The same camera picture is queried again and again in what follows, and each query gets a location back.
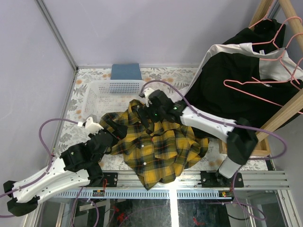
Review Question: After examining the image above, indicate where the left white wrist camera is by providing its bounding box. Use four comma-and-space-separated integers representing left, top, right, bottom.
77, 114, 104, 135

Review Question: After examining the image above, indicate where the pink wire hanger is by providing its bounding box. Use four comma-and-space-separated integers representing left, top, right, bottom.
223, 79, 303, 107

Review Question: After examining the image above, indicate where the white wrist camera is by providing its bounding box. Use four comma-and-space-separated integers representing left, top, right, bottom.
139, 87, 155, 107
77, 114, 104, 135

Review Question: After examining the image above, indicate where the white plastic basket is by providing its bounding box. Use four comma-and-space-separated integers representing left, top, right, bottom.
81, 80, 145, 119

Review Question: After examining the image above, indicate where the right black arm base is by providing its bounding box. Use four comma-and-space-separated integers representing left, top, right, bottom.
198, 171, 244, 188

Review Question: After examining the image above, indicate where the front black shirt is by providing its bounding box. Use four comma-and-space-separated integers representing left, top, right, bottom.
184, 52, 303, 140

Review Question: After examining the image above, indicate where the folded blue cloth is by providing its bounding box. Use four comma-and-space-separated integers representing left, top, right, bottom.
111, 63, 142, 80

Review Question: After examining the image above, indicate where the yellow plaid shirt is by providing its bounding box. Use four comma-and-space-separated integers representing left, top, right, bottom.
100, 99, 209, 190

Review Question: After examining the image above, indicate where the white shirt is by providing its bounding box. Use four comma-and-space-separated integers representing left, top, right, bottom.
180, 43, 303, 95

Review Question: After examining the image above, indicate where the aluminium mounting rail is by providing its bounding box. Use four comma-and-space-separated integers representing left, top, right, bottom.
35, 169, 289, 189

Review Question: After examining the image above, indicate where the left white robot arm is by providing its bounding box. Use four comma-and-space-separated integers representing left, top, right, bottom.
3, 115, 127, 217

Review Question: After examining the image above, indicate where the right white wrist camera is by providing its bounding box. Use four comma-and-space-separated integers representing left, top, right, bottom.
139, 87, 155, 107

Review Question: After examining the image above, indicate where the grey slotted cable duct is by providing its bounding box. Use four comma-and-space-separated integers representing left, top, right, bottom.
55, 189, 232, 200

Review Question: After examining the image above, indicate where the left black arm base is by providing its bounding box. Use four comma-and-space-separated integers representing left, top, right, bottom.
87, 166, 118, 187

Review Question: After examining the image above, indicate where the wooden clothes rack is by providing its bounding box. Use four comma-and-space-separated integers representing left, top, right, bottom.
217, 0, 303, 157

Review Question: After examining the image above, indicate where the aluminium corner frame post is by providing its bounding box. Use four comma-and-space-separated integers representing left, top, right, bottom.
34, 0, 78, 71

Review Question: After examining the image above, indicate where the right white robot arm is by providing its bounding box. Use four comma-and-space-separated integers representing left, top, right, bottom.
137, 87, 258, 187

